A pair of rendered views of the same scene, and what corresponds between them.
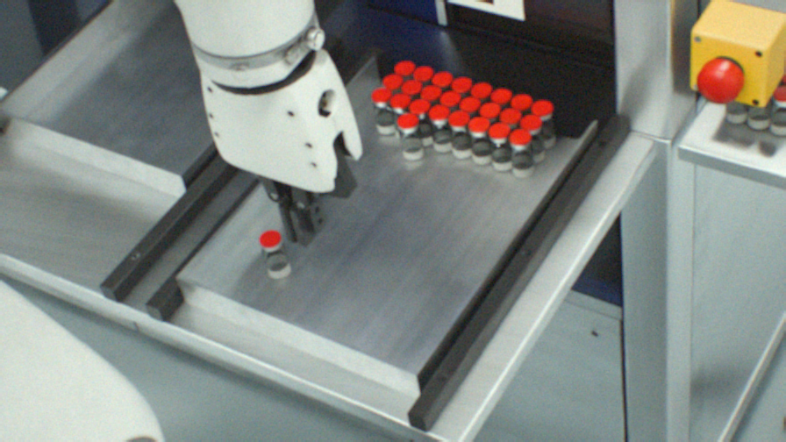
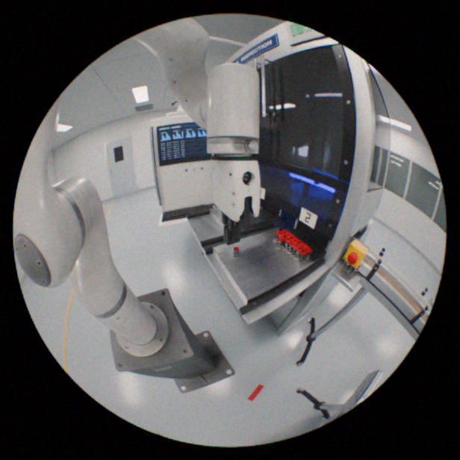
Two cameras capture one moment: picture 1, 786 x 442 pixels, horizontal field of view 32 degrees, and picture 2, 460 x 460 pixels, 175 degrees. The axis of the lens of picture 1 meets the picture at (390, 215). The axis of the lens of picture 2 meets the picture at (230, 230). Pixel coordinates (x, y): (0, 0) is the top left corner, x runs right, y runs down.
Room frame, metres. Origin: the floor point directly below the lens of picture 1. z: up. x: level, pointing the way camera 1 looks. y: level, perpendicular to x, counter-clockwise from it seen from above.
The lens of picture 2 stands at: (0.50, -0.03, 1.27)
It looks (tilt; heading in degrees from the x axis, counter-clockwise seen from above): 33 degrees down; 24
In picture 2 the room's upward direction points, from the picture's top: straight up
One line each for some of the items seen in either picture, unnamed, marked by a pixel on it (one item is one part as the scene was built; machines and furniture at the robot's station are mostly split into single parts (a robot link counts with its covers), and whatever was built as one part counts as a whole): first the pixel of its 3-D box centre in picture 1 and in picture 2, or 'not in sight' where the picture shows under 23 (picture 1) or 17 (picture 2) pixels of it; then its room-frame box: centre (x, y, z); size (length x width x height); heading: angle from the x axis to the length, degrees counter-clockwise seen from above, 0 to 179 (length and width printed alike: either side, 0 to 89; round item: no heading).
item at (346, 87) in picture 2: not in sight; (348, 129); (1.01, -0.22, 1.40); 0.04 x 0.01 x 0.80; 50
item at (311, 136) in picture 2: not in sight; (305, 101); (1.14, -0.08, 1.50); 0.43 x 0.01 x 0.59; 50
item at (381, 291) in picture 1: (394, 210); (267, 257); (0.92, 0.00, 0.90); 0.34 x 0.26 x 0.04; 140
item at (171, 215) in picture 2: not in sight; (187, 211); (1.26, 0.64, 0.82); 0.40 x 0.14 x 0.02; 132
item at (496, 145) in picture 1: (451, 131); (288, 246); (1.01, -0.08, 0.90); 0.18 x 0.02 x 0.05; 50
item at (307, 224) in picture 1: (318, 207); (236, 232); (0.72, 0.05, 1.12); 0.03 x 0.03 x 0.07; 51
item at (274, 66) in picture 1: (258, 36); (233, 147); (0.73, 0.06, 1.27); 0.09 x 0.08 x 0.03; 51
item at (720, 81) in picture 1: (722, 78); (352, 258); (0.91, -0.31, 0.99); 0.04 x 0.04 x 0.04; 50
